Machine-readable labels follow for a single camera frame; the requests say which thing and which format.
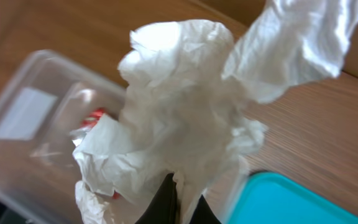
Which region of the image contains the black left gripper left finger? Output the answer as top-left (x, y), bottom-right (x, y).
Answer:
top-left (135, 173), bottom-right (177, 224)

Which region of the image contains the clear plastic bin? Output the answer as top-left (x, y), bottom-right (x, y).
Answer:
top-left (0, 50), bottom-right (125, 223)

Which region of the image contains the teal plastic tray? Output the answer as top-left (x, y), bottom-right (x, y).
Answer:
top-left (226, 172), bottom-right (358, 224)

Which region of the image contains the red snack wrapper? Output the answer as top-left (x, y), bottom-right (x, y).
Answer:
top-left (73, 109), bottom-right (120, 200)

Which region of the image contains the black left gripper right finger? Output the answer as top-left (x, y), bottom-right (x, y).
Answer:
top-left (190, 195), bottom-right (221, 224)

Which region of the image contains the white paper napkin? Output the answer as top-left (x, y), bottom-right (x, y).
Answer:
top-left (75, 0), bottom-right (358, 223)

